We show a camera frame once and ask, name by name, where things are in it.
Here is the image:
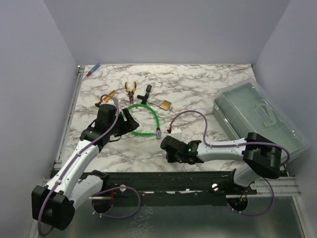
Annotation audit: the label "brass padlock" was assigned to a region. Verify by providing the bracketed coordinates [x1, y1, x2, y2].
[146, 100, 172, 111]

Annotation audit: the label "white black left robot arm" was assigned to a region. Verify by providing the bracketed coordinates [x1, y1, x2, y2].
[31, 104, 139, 236]

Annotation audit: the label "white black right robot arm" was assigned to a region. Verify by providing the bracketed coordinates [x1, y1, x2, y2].
[160, 132, 282, 194]

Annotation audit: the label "yellow black utility knife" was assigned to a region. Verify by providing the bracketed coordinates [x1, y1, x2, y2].
[95, 90, 115, 108]

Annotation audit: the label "yellow black pliers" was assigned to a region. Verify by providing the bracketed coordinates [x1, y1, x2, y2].
[125, 81, 137, 104]

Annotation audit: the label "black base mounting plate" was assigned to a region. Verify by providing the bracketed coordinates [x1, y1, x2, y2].
[90, 170, 255, 206]

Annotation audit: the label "black T-shaped pipe fitting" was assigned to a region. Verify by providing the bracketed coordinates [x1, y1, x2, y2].
[137, 85, 152, 105]

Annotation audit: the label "blue red screwdriver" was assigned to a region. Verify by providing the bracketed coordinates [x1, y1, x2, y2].
[86, 63, 101, 77]

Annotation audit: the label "clear plastic storage box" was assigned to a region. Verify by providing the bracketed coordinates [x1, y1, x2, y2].
[212, 78, 310, 160]

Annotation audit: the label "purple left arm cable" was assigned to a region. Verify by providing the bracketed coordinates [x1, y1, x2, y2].
[37, 93, 141, 237]

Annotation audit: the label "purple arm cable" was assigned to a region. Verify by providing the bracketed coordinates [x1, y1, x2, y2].
[37, 93, 141, 237]
[169, 110, 290, 217]

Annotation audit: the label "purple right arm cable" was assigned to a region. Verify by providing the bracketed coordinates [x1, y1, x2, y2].
[169, 110, 290, 217]

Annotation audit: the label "aluminium rail frame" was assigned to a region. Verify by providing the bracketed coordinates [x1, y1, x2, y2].
[39, 65, 86, 185]

